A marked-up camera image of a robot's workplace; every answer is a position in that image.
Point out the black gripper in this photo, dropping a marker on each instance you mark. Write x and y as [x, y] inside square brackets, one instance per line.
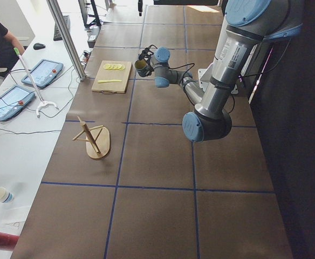
[148, 69]

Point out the dark blue HOME mug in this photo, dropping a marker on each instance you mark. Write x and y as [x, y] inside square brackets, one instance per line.
[142, 68]

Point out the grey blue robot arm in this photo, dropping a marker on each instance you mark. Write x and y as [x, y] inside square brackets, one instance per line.
[246, 24]

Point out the wooden cup storage rack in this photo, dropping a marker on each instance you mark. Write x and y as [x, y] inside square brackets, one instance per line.
[97, 139]

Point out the paper cup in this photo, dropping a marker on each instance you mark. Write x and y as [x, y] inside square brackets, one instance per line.
[5, 195]

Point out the bamboo cutting board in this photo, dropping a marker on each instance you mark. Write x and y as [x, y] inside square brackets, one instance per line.
[103, 74]

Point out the yellow plastic knife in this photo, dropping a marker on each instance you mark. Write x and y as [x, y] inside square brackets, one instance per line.
[109, 81]

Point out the teach pendant far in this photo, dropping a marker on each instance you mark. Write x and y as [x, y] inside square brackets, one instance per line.
[45, 72]

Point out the teach pendant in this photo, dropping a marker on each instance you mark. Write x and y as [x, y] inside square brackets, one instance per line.
[13, 101]
[45, 72]

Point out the black computer mouse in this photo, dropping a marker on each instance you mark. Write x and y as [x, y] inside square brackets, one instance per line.
[38, 46]

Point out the white reacher grabber tool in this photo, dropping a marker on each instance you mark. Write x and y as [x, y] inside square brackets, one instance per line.
[43, 102]

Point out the teach pendant near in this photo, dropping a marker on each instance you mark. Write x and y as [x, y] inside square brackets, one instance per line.
[13, 101]

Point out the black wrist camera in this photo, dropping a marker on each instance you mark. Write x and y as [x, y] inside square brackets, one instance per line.
[140, 57]

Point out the aluminium frame post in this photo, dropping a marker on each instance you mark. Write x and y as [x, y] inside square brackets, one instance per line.
[66, 37]

